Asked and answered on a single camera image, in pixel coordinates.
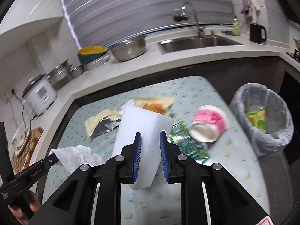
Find chrome faucet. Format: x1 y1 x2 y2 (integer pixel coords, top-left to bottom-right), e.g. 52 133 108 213
173 1 207 38

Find floral print tablecloth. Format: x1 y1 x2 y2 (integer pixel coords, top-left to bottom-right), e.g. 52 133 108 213
42 75 269 225

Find person's left hand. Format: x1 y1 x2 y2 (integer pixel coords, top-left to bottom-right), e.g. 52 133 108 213
8 190 41 219

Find small steel bowl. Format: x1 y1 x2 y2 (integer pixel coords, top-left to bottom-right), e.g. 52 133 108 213
70 64 85 78

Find black gas stove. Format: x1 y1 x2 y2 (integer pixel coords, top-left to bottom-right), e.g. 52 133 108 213
286 52 300 64

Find white paper cup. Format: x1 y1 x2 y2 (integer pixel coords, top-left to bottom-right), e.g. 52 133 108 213
112 105 174 191

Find black power cord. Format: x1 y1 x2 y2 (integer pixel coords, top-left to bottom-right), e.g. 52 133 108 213
13 90 40 132

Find yellow blue strainer basin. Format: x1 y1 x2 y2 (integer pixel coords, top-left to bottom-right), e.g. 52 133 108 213
77 46 109 65

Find orange snack packet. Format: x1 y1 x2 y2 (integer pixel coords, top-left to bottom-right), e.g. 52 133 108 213
133 96 176 116

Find wooden cutting board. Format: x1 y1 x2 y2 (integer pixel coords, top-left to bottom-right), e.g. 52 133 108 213
10 127 44 173

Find pink paper cup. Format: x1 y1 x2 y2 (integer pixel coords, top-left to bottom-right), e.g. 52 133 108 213
189 105 229 143

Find yellow green snack bag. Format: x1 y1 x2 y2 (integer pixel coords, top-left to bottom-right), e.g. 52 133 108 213
246 106 266 134

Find beige hanging cloth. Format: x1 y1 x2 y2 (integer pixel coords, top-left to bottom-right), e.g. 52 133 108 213
246 0 261 24

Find purple hanging cloth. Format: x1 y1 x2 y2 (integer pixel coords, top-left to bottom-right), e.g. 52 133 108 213
240 0 250 14

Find trash bin with plastic liner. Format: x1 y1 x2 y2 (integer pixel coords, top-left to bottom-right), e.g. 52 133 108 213
229 83 294 158

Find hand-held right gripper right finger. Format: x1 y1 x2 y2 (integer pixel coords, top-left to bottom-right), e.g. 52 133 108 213
159 130 272 225

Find grey window blind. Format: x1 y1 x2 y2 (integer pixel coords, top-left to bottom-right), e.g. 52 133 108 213
55 0 235 50

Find steel sink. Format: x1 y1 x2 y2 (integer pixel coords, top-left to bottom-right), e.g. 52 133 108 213
158 35 245 55

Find black kettle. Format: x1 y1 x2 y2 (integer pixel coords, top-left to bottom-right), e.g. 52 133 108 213
249 23 268 44

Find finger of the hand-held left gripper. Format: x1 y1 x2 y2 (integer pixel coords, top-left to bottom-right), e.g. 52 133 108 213
43 152 59 170

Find beige foil packet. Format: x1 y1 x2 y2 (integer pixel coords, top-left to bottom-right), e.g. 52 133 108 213
84 109 122 137

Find black built-in oven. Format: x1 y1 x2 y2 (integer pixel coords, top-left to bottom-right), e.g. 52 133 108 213
278 70 300 167

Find black range hood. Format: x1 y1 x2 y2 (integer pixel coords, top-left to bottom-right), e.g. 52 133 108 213
267 0 300 26

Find green wrapper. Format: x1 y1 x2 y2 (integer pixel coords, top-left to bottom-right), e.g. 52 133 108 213
169 121 211 163

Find wall outlet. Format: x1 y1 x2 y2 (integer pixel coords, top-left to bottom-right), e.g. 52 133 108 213
2 87 18 102

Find white rice cooker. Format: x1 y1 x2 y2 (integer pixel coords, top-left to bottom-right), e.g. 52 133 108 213
22 74 58 116

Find stacked steel pots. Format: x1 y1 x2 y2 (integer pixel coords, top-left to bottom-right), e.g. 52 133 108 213
46 60 74 86

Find steel colander bowl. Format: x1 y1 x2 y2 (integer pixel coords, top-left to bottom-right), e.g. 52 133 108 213
109 36 148 62

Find green dish soap bottle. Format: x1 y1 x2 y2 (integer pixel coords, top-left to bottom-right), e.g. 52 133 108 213
232 14 241 36

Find floral white bowl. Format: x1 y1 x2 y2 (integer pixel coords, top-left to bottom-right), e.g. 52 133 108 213
11 131 27 149

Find white paper towel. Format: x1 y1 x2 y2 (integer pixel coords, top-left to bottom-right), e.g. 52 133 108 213
48 145 104 175

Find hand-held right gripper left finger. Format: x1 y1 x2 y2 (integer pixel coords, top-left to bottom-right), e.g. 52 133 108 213
28 132 143 225

